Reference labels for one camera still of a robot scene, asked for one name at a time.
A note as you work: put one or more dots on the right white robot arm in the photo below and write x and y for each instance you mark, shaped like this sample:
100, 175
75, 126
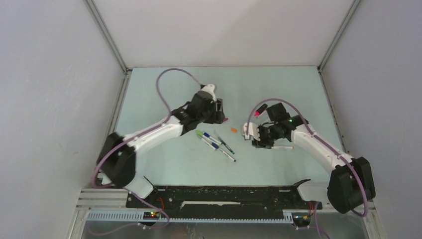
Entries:
350, 181

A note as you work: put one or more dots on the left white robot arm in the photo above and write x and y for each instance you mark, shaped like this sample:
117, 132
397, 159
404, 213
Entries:
119, 155

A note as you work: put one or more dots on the aluminium frame post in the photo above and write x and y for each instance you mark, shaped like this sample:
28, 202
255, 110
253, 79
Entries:
123, 83
339, 33

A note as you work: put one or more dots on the green gel pen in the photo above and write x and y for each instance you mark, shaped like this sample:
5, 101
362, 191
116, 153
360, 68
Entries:
224, 143

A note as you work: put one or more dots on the grey capped marker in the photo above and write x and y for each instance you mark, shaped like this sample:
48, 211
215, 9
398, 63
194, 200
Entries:
207, 142

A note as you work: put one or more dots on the left aluminium frame post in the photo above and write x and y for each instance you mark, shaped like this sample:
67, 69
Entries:
123, 83

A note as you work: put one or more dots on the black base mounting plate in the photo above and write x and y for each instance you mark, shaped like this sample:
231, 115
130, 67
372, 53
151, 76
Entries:
267, 202

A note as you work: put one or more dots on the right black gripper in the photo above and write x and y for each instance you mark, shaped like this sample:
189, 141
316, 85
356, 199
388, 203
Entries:
262, 143

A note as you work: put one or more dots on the right aluminium frame post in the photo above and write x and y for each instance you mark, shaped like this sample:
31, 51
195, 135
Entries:
339, 33

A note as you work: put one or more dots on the grey cable duct rail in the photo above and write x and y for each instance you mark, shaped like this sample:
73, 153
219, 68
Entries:
149, 216

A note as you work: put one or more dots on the black pink highlighter body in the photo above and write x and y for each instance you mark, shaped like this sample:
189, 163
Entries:
260, 110

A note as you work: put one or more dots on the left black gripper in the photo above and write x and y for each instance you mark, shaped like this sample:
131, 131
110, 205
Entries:
217, 117

